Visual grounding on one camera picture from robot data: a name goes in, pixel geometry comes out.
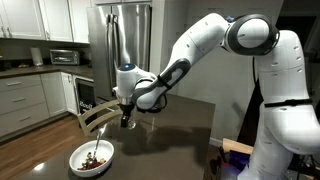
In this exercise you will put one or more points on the light wooden chair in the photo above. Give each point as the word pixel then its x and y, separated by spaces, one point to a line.
pixel 96 116

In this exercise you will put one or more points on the white lower kitchen cabinets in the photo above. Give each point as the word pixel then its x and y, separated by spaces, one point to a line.
pixel 26 100

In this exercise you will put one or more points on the white kitchen cabinets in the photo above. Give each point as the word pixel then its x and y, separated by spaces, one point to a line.
pixel 26 100
pixel 40 20

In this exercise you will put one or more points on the white ceramic bowl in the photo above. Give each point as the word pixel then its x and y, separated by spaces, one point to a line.
pixel 80 158

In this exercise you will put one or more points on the wooden board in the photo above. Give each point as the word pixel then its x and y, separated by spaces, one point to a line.
pixel 236 146

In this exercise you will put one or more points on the metal spoon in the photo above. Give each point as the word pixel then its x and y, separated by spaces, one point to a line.
pixel 97 143

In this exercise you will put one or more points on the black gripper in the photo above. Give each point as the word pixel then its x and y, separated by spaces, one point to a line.
pixel 126 108

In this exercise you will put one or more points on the white upper kitchen cabinets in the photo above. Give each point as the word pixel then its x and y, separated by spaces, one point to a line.
pixel 40 20

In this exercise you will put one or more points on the mixed nuts and dried fruit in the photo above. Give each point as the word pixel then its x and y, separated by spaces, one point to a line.
pixel 91 163

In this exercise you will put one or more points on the white paper towel roll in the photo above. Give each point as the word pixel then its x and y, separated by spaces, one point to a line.
pixel 36 56

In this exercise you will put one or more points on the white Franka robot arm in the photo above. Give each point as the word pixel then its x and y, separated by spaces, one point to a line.
pixel 280 116

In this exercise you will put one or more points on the silver toaster oven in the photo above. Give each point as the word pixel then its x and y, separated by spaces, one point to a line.
pixel 64 57

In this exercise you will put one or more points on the stainless steel refrigerator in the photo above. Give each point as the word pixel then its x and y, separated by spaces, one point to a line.
pixel 123 36

